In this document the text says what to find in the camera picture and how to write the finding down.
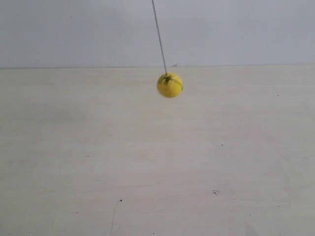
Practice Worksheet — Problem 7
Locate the yellow tennis ball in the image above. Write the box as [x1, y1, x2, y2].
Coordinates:
[157, 72, 184, 98]

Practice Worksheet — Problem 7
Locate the thin black hanging string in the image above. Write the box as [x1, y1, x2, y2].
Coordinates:
[151, 0, 168, 74]

